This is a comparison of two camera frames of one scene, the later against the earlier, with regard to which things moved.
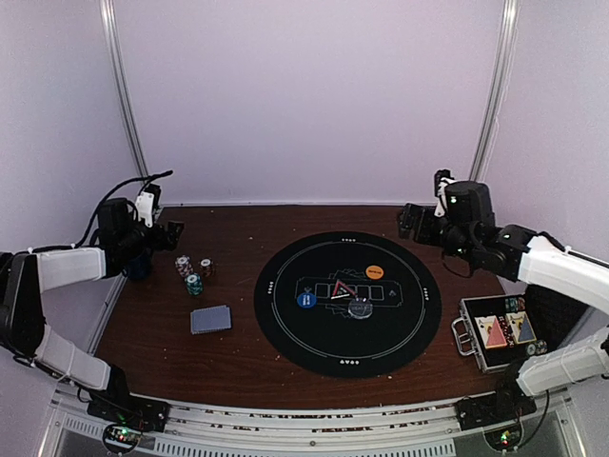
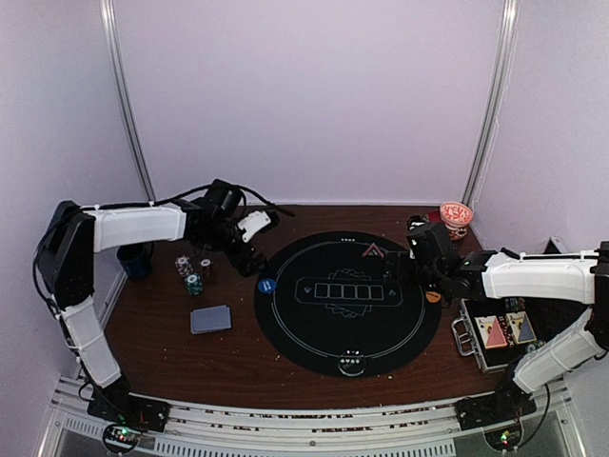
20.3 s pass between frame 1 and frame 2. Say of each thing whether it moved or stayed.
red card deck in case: stayed
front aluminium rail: stayed
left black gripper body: moved
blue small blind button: moved
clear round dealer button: moved
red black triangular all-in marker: moved
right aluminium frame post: stayed
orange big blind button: moved
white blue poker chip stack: stayed
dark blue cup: stayed
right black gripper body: moved
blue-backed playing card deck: stayed
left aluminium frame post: stayed
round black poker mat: stayed
